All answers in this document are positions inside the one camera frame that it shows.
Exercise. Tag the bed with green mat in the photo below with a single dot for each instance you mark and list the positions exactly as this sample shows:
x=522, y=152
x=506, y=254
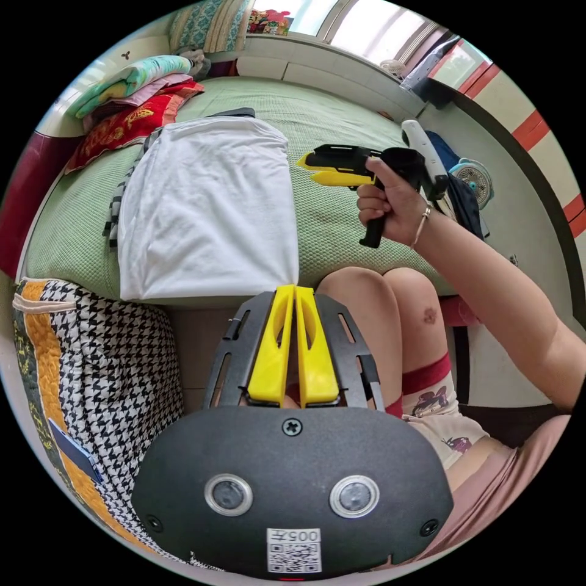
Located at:
x=329, y=229

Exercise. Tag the dark blue bag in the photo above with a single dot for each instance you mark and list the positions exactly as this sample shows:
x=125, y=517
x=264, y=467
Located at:
x=463, y=208

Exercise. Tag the grey blue hanging cloth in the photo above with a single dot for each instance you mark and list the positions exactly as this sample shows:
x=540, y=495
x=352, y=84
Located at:
x=430, y=78

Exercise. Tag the pink folded blanket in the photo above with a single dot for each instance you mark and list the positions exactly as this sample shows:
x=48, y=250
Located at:
x=158, y=87

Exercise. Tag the person's right forearm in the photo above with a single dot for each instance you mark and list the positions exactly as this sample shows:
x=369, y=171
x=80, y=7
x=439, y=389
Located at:
x=494, y=293

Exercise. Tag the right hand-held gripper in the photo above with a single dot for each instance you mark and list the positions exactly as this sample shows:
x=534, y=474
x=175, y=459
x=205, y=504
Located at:
x=403, y=165

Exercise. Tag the blue phone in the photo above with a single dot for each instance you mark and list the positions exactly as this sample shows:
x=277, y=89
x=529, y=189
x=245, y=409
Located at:
x=75, y=453

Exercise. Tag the houndstooth quilted bag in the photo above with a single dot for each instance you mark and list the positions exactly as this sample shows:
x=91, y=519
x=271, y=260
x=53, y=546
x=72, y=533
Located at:
x=114, y=366

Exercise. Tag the small white fan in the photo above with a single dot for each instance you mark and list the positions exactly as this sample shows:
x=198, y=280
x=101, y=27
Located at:
x=393, y=68

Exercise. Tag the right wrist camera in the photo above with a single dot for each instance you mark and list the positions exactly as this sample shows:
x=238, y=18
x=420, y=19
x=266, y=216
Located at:
x=419, y=142

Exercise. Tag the folded floral quilt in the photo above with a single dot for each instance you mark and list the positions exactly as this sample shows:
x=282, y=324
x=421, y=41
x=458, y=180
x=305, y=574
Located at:
x=133, y=78

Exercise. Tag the white t-shirt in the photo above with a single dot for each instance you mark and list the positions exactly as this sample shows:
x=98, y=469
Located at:
x=206, y=206

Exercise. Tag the small blue fan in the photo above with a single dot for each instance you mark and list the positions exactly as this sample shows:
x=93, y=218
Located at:
x=474, y=181

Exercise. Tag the red stool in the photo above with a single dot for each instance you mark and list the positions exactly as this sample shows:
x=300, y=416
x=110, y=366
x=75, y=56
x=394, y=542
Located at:
x=458, y=311

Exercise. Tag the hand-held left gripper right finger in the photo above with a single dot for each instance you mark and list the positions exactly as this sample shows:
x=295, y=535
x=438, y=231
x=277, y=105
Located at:
x=317, y=357

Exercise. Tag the person's right hand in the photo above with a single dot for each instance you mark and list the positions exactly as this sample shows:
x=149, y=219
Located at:
x=403, y=215

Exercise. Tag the person's body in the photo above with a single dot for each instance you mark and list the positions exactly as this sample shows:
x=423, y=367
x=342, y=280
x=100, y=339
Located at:
x=439, y=426

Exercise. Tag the window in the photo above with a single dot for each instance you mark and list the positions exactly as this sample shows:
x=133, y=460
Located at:
x=366, y=23

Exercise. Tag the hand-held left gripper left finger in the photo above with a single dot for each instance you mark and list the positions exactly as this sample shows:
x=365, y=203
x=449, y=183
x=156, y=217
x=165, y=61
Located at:
x=270, y=352

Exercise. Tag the grey stuffed toy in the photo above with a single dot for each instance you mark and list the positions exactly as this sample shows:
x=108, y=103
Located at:
x=196, y=60

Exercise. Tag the teal patterned cushion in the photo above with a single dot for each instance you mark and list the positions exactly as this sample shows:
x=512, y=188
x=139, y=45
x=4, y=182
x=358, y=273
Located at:
x=206, y=23

